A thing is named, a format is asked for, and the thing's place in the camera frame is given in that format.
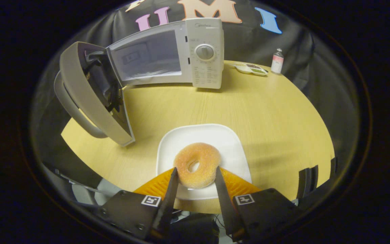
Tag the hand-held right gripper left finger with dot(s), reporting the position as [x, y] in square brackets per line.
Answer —
[167, 211]

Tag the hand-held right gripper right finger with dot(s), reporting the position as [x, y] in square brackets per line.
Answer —
[227, 210]

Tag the white microwave oven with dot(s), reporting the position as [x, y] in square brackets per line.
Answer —
[205, 37]

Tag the white square plate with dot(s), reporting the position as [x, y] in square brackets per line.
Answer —
[198, 135]

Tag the white divided seed dish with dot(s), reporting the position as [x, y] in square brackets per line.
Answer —
[251, 68]

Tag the small pink label bottle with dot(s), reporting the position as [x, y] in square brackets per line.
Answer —
[277, 62]

